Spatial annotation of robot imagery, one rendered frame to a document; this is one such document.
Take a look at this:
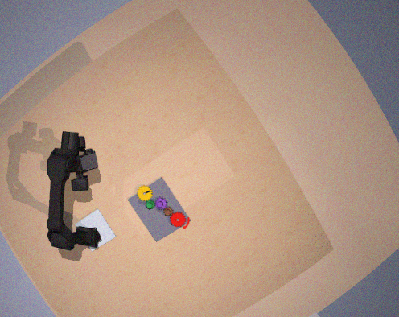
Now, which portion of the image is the green gear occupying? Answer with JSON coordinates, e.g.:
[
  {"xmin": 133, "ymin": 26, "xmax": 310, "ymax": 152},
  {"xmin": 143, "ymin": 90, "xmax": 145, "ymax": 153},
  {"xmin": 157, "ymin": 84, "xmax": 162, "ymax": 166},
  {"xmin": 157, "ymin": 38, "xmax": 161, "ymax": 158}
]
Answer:
[{"xmin": 146, "ymin": 200, "xmax": 155, "ymax": 209}]

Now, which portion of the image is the purple gear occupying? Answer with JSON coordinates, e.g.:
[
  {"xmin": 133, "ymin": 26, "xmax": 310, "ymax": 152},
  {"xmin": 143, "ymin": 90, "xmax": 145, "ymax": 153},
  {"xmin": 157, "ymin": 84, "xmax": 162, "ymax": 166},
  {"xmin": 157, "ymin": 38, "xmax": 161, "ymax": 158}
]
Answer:
[{"xmin": 154, "ymin": 197, "xmax": 168, "ymax": 209}]

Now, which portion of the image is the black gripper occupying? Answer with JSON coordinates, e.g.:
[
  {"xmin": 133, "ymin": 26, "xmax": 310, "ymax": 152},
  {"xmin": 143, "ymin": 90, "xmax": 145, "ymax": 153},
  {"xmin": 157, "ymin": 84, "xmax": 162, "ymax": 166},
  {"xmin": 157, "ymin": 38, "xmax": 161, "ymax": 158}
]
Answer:
[{"xmin": 71, "ymin": 136, "xmax": 89, "ymax": 191}]

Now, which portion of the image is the brown gear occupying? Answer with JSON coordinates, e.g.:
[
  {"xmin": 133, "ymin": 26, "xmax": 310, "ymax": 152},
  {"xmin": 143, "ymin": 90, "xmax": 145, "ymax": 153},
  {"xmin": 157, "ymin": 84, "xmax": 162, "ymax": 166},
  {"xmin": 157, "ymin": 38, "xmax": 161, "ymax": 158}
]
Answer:
[{"xmin": 163, "ymin": 207, "xmax": 174, "ymax": 216}]

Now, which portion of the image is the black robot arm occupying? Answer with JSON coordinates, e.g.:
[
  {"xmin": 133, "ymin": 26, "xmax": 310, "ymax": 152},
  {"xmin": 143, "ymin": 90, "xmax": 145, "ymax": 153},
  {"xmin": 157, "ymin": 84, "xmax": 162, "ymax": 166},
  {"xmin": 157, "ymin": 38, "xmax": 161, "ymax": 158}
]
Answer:
[{"xmin": 47, "ymin": 131, "xmax": 102, "ymax": 251}]

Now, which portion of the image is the yellow gear with black stripe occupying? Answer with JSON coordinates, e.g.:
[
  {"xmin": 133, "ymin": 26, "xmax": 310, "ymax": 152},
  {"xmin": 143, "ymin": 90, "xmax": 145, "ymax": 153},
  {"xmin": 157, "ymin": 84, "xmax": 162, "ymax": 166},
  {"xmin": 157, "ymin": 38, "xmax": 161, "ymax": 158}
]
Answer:
[{"xmin": 137, "ymin": 185, "xmax": 153, "ymax": 201}]

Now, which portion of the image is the red gear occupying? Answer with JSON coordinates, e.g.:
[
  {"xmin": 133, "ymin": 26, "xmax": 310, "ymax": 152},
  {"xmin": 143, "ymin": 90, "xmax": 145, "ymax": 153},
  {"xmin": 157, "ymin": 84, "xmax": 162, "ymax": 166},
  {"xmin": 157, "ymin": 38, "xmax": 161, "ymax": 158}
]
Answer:
[{"xmin": 170, "ymin": 212, "xmax": 186, "ymax": 227}]

